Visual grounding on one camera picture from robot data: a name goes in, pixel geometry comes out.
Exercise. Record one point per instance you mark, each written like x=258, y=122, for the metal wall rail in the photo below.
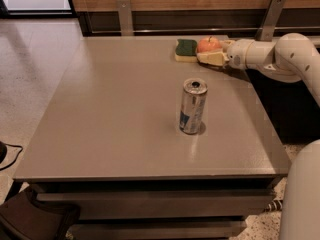
x=312, y=29

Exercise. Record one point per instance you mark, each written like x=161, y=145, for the lower grey drawer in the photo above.
x=196, y=230

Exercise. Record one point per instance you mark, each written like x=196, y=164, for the black white striped handle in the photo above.
x=274, y=206

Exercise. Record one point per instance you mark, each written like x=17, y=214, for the upper grey drawer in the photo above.
x=164, y=204

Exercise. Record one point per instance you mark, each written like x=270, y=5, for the black round device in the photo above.
x=3, y=151

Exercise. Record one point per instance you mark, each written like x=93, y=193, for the red apple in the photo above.
x=208, y=44

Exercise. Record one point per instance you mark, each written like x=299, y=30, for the silver energy drink can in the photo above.
x=192, y=105

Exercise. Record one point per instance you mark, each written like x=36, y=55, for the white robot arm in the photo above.
x=291, y=58

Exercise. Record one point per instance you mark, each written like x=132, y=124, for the left metal wall bracket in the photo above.
x=125, y=17

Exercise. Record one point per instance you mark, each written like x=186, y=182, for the dark brown bag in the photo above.
x=23, y=217

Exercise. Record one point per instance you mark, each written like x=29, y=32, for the green yellow sponge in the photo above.
x=185, y=51

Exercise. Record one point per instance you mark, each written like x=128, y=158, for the metal wall bracket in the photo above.
x=125, y=17
x=271, y=17

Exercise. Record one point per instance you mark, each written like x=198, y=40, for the right metal wall bracket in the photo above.
x=271, y=17

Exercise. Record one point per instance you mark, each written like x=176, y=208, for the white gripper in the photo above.
x=238, y=54

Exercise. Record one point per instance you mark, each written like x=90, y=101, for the grey drawer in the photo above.
x=164, y=204
x=196, y=230

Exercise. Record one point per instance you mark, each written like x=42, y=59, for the grey drawer cabinet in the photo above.
x=113, y=126

